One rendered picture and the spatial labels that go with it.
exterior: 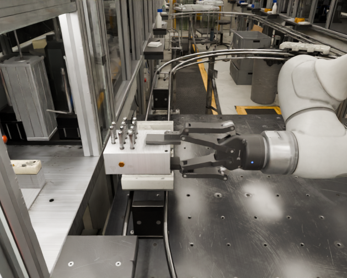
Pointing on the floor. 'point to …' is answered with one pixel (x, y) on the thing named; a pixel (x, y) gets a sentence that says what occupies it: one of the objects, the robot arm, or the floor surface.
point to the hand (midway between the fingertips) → (161, 150)
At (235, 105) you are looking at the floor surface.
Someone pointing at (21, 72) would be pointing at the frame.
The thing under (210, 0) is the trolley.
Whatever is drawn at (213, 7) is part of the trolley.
